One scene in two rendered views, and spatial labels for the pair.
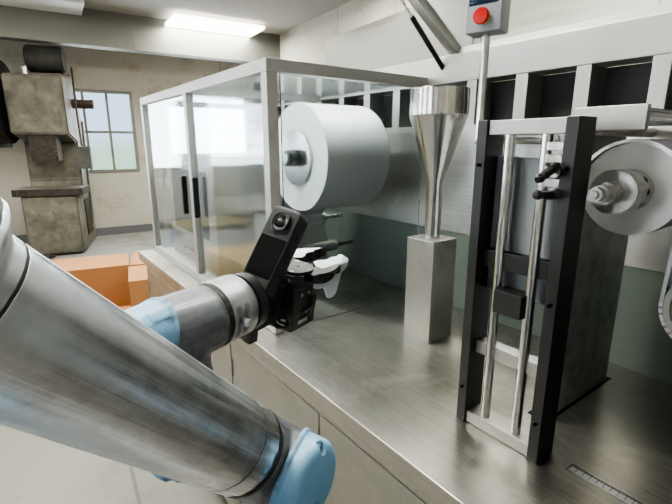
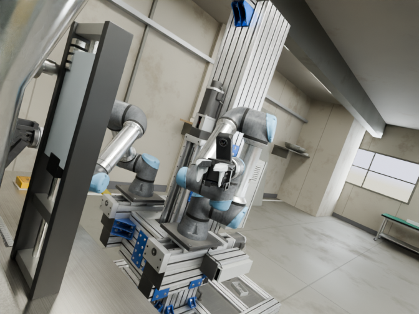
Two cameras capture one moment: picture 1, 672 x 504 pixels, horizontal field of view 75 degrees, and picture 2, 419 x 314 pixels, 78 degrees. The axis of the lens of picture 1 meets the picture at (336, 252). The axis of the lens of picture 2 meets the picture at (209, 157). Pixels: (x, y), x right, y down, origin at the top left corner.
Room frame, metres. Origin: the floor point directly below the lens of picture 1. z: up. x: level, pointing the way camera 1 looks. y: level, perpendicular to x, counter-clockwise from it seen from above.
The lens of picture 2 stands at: (1.27, -0.17, 1.32)
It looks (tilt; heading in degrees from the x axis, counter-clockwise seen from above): 6 degrees down; 164
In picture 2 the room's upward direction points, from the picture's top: 19 degrees clockwise
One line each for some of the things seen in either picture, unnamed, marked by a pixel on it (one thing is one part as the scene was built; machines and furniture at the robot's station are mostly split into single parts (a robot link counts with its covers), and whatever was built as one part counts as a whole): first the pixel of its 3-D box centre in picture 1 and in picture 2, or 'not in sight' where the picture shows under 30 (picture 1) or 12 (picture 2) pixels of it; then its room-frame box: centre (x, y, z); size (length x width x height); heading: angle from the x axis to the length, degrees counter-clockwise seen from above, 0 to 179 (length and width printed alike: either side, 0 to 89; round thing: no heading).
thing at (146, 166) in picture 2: not in sight; (147, 166); (-0.30, -0.07, 0.98); 0.13 x 0.12 x 0.14; 70
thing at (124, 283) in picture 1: (132, 295); not in sight; (3.29, 1.60, 0.24); 1.35 x 0.92 x 0.49; 115
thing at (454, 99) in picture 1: (439, 102); not in sight; (1.11, -0.25, 1.50); 0.14 x 0.14 x 0.06
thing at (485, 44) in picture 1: (482, 88); not in sight; (0.93, -0.29, 1.51); 0.02 x 0.02 x 0.20
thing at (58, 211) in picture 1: (46, 150); not in sight; (5.87, 3.75, 1.31); 1.35 x 1.23 x 2.63; 32
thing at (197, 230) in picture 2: not in sight; (195, 223); (0.12, 0.20, 0.87); 0.15 x 0.15 x 0.10
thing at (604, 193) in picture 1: (602, 193); (55, 69); (0.62, -0.37, 1.33); 0.06 x 0.03 x 0.03; 127
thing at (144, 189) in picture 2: not in sight; (143, 184); (-0.30, -0.06, 0.87); 0.15 x 0.15 x 0.10
